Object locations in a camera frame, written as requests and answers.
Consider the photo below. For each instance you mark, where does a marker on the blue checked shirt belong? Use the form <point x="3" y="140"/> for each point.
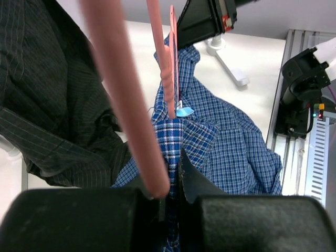
<point x="220" y="140"/>

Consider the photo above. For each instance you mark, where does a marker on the pink wire hanger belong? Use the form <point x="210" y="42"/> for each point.
<point x="114" y="58"/>

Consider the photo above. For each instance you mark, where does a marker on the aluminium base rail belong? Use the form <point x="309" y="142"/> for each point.
<point x="294" y="152"/>

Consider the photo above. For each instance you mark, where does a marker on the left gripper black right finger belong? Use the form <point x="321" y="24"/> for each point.
<point x="211" y="220"/>

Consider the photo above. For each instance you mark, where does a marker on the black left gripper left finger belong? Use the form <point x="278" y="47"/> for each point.
<point x="117" y="219"/>

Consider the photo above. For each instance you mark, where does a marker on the white clothes rack foot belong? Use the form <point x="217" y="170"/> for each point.
<point x="216" y="47"/>

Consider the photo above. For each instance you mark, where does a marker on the white left rack foot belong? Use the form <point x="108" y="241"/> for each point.
<point x="13" y="171"/>

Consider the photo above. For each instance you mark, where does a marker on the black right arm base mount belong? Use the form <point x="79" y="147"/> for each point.
<point x="294" y="124"/>

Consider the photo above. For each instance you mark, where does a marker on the grey slotted cable duct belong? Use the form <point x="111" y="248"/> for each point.
<point x="317" y="161"/>

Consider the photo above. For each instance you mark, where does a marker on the black pinstriped shirt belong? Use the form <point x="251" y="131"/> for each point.
<point x="54" y="108"/>

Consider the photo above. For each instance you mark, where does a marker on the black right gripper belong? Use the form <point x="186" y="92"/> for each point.
<point x="203" y="19"/>

